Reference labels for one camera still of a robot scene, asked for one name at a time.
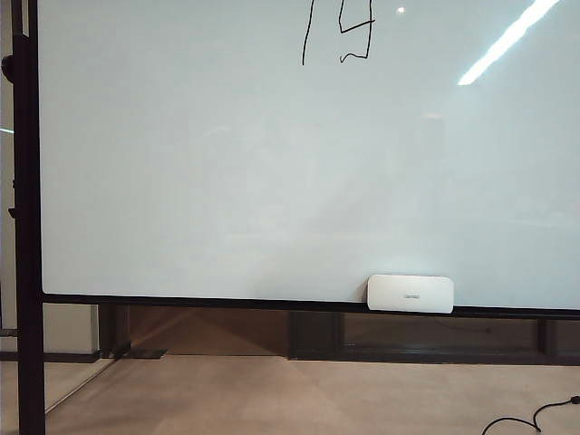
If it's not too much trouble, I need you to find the white rectangular board eraser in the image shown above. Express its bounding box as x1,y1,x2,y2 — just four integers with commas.
366,273,456,315

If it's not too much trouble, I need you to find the white glass whiteboard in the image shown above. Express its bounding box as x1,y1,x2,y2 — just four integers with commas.
36,0,580,313

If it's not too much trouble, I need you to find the black cable on floor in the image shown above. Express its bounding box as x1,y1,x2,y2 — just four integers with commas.
482,395,580,435

